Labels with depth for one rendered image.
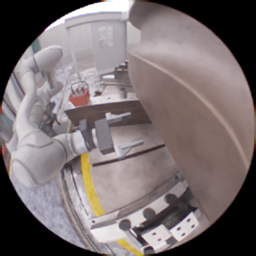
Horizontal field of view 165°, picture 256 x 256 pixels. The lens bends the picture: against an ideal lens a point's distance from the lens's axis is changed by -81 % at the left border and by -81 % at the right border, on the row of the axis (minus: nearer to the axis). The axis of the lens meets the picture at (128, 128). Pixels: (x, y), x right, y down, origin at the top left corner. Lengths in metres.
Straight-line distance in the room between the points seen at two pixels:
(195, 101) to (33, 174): 0.37
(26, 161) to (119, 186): 0.79
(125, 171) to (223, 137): 0.82
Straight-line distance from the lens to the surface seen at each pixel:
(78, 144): 0.32
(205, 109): 0.22
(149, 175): 0.90
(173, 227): 0.46
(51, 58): 0.66
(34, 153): 0.22
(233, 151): 0.23
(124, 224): 0.53
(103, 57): 3.87
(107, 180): 0.90
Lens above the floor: 1.19
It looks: 54 degrees down
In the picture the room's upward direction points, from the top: 1 degrees counter-clockwise
